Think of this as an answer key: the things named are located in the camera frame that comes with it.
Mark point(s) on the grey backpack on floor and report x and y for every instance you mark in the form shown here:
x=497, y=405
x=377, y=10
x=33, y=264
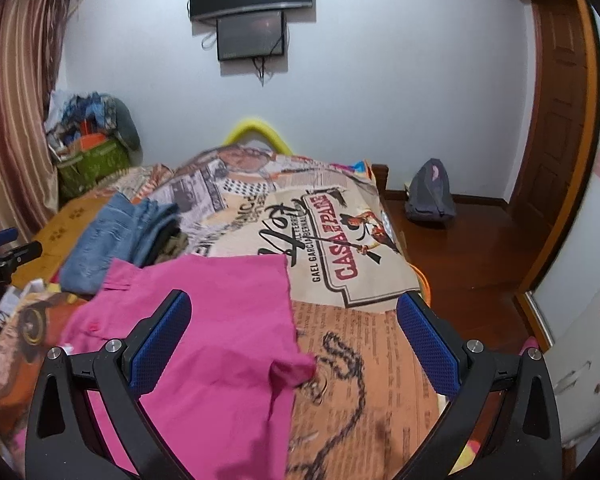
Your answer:
x=429, y=197

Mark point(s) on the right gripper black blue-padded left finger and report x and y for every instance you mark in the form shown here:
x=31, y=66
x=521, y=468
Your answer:
x=64, y=440

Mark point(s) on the printed newspaper-pattern bedspread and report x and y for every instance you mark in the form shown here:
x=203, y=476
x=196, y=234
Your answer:
x=369, y=404

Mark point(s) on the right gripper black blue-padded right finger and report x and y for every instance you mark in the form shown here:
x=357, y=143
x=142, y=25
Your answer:
x=524, y=439

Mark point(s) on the folded blue jeans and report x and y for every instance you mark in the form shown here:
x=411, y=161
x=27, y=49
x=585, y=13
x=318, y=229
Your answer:
x=121, y=230

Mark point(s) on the yellow curved headboard cushion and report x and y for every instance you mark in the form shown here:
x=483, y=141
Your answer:
x=250, y=126

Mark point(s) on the striped pink gold curtain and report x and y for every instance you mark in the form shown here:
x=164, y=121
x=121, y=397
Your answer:
x=31, y=37

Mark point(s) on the orange cardboard sheet with pawprints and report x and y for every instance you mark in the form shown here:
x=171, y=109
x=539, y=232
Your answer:
x=58, y=238

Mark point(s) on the green laundry basket with clothes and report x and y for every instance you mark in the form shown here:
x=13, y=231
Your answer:
x=90, y=136

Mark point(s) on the brown wooden door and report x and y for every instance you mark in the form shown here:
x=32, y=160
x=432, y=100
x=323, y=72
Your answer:
x=563, y=134

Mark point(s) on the small black wall monitor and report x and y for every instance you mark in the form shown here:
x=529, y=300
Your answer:
x=251, y=35

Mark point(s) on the white appliance with stickers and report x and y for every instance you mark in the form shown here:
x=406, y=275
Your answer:
x=574, y=366

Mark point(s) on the pink pants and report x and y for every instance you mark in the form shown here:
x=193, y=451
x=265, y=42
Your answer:
x=223, y=403

